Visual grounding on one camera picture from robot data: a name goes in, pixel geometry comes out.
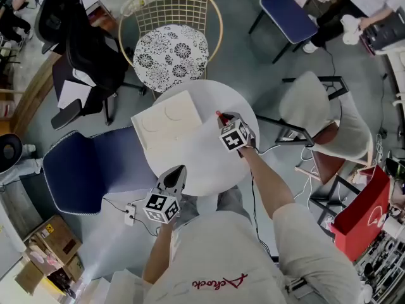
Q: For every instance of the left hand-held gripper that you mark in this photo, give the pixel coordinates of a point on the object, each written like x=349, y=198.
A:
x=158, y=206

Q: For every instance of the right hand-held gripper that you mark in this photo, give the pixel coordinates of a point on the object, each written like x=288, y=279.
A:
x=234, y=138

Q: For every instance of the small red object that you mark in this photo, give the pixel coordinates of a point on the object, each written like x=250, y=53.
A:
x=218, y=113

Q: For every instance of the person's left forearm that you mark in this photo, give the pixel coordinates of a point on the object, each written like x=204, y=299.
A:
x=156, y=255

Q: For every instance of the person's right forearm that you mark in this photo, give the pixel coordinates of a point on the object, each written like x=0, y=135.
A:
x=269, y=182

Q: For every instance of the round white table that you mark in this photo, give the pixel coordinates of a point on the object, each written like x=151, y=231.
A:
x=205, y=163

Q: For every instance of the white power strip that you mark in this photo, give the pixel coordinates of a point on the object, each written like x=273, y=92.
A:
x=130, y=214

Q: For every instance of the cream flat box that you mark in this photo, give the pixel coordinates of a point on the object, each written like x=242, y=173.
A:
x=171, y=122

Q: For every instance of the person's grey trousers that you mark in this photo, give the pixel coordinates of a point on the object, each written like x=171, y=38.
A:
x=229, y=199

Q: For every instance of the grey armchair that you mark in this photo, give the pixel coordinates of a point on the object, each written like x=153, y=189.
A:
x=303, y=103

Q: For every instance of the blue padded chair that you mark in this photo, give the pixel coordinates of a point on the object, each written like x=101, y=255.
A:
x=284, y=14
x=95, y=169

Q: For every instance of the floral seat cushion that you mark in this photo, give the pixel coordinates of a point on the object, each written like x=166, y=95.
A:
x=171, y=55

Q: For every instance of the person's white shirt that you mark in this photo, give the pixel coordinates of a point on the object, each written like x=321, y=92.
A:
x=221, y=258

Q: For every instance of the brown cardboard box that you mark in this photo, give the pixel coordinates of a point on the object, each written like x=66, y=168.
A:
x=53, y=239

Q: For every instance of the white paper sheet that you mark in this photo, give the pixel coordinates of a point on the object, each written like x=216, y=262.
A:
x=74, y=93

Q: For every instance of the white bottle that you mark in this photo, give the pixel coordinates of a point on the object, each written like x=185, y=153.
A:
x=83, y=76

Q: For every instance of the black office chair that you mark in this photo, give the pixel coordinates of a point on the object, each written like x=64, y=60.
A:
x=91, y=49

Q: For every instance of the red paper bag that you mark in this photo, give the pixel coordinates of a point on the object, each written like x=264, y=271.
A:
x=360, y=220

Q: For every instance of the small cardboard box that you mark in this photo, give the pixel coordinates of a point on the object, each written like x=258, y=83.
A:
x=28, y=277

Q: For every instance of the white vanity table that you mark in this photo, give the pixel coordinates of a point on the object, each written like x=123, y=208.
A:
x=395, y=65

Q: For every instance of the black equipment case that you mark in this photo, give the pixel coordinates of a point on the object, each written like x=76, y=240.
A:
x=386, y=32

